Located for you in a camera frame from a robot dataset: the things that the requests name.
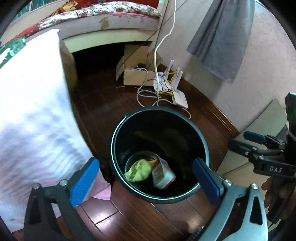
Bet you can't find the red white carton box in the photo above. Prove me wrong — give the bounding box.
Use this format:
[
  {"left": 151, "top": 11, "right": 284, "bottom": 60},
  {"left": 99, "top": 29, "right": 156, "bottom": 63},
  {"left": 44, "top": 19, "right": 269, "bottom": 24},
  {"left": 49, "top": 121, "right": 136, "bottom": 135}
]
[{"left": 152, "top": 158, "right": 176, "bottom": 189}]

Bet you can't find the yellow cloth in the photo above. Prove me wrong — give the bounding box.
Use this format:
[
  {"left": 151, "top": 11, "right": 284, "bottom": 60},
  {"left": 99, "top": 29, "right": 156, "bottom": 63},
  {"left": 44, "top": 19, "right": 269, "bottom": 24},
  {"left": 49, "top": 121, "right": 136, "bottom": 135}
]
[{"left": 124, "top": 159, "right": 157, "bottom": 183}]

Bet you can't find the green white box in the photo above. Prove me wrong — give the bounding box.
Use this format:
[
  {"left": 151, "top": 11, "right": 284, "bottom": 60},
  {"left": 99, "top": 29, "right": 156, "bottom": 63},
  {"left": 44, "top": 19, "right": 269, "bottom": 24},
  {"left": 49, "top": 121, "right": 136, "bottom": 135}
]
[{"left": 0, "top": 36, "right": 26, "bottom": 67}]

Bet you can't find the black trash bucket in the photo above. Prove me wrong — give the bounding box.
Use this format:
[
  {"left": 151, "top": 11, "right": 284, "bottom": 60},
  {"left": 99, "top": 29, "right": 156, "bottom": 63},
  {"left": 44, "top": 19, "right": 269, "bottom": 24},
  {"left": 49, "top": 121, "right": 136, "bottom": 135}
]
[{"left": 110, "top": 106, "right": 210, "bottom": 204}]

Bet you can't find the person right hand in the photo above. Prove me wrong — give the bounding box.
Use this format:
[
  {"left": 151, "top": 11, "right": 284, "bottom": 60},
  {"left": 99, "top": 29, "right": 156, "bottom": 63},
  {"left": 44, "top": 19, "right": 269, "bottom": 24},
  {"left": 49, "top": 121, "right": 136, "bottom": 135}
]
[{"left": 261, "top": 177, "right": 295, "bottom": 220}]

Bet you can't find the pink floral table cloth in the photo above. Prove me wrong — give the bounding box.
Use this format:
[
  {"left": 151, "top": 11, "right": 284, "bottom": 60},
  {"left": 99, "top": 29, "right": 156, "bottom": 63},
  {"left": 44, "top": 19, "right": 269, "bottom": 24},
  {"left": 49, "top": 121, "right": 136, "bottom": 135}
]
[{"left": 0, "top": 29, "right": 112, "bottom": 233}]

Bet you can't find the white router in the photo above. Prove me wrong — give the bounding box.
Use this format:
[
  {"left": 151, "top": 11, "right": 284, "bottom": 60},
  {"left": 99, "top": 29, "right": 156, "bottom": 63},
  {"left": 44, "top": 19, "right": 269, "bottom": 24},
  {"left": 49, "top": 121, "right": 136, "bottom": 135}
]
[{"left": 153, "top": 59, "right": 188, "bottom": 110}]

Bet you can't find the grey curtain right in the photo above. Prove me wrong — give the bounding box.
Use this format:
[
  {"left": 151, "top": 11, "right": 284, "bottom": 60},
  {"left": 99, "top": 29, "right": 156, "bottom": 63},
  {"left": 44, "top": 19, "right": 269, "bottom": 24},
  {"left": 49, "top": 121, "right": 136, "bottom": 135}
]
[{"left": 187, "top": 0, "right": 255, "bottom": 83}]

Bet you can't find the cardboard box under bed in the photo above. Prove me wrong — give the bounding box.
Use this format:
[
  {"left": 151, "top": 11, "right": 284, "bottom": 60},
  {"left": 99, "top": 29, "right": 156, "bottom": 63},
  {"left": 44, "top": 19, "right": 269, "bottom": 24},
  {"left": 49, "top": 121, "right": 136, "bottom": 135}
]
[{"left": 115, "top": 45, "right": 155, "bottom": 86}]

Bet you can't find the red patterned blanket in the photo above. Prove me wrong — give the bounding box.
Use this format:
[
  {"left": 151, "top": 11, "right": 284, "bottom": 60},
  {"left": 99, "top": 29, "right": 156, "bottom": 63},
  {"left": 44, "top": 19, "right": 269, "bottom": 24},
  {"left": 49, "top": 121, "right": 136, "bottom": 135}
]
[{"left": 50, "top": 0, "right": 159, "bottom": 16}]

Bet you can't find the floral bed sheet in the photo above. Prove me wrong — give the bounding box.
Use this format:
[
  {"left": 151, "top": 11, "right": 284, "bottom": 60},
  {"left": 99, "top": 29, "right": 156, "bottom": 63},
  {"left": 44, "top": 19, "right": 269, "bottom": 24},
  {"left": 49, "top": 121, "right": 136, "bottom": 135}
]
[{"left": 1, "top": 1, "right": 163, "bottom": 52}]

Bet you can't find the window with green curtain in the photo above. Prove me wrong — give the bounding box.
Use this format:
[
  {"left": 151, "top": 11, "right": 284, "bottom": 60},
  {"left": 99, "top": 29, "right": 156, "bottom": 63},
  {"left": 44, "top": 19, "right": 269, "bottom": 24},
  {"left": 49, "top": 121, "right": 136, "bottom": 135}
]
[{"left": 13, "top": 0, "right": 66, "bottom": 21}]

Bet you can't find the white power cable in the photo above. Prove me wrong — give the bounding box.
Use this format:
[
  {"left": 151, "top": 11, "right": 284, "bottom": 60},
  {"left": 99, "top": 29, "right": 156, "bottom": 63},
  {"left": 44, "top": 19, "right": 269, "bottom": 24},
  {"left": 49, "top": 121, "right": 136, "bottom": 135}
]
[{"left": 136, "top": 0, "right": 192, "bottom": 120}]

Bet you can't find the bed frame with red headboard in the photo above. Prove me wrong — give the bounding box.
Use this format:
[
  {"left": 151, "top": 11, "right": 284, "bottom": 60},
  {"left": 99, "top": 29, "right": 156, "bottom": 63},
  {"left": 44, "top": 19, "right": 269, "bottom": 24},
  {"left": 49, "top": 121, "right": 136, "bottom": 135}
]
[{"left": 26, "top": 1, "right": 168, "bottom": 53}]

